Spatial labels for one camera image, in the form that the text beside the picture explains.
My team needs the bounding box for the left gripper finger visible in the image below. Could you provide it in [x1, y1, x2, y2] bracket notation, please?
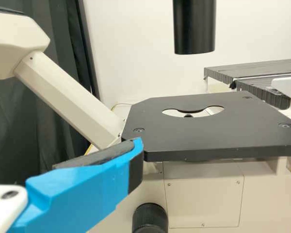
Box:
[8, 136, 145, 233]

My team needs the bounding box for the cream microscope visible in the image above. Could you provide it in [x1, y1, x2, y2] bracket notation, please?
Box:
[0, 0, 291, 233]

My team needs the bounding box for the black platform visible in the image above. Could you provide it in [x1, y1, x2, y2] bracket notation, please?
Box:
[235, 77, 291, 115]
[203, 58, 291, 84]

